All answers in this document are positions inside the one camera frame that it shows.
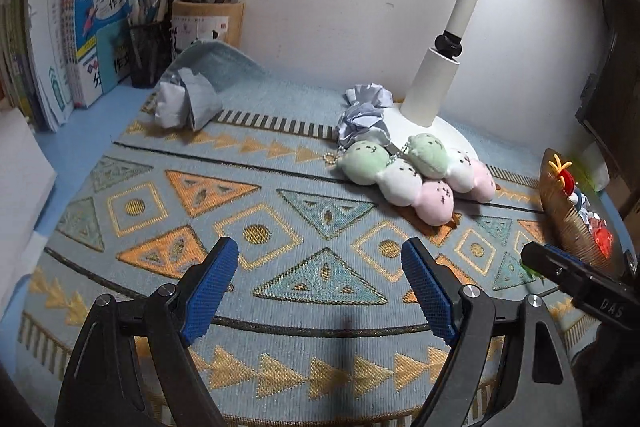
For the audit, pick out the crumpled paper behind plush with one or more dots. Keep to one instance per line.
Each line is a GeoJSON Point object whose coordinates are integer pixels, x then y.
{"type": "Point", "coordinates": [361, 122]}

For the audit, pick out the brown woven basket tray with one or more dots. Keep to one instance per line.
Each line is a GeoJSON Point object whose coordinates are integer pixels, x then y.
{"type": "Point", "coordinates": [569, 228]}

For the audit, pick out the crumpled paper at mat corner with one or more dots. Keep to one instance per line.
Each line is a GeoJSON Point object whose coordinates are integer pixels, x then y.
{"type": "Point", "coordinates": [186, 101]}

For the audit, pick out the crumpled paper near lamp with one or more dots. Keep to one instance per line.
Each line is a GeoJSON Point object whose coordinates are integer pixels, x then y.
{"type": "Point", "coordinates": [371, 93]}

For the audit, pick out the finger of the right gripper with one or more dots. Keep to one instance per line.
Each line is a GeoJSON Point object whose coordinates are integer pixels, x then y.
{"type": "Point", "coordinates": [572, 275]}

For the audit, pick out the white leaning booklets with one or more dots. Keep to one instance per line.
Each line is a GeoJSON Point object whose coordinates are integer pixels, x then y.
{"type": "Point", "coordinates": [33, 73]}

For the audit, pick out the red snack bag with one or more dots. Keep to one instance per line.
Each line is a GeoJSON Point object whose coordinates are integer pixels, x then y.
{"type": "Point", "coordinates": [602, 236]}

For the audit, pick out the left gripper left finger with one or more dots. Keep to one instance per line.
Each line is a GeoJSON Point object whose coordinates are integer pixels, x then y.
{"type": "Point", "coordinates": [103, 384]}

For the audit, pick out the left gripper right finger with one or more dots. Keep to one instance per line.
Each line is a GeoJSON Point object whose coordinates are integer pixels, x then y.
{"type": "Point", "coordinates": [534, 385]}

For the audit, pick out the white desk lamp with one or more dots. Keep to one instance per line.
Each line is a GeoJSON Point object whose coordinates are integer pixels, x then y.
{"type": "Point", "coordinates": [418, 113]}

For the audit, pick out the patterned blue woven mat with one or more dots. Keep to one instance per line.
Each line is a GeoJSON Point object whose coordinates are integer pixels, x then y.
{"type": "Point", "coordinates": [319, 325]}

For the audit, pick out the large dango plush skewer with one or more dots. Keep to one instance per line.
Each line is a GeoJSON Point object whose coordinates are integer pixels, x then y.
{"type": "Point", "coordinates": [464, 174]}

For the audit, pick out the tan pen holder box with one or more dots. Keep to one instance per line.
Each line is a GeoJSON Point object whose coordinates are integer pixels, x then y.
{"type": "Point", "coordinates": [206, 20]}

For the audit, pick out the black mesh pen cup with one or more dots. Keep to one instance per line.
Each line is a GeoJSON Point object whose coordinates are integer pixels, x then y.
{"type": "Point", "coordinates": [151, 40]}

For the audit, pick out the small dango plush skewer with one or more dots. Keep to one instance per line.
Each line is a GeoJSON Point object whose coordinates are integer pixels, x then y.
{"type": "Point", "coordinates": [367, 163]}

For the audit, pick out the white paper sheets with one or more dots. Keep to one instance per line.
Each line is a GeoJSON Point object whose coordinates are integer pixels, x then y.
{"type": "Point", "coordinates": [27, 179]}

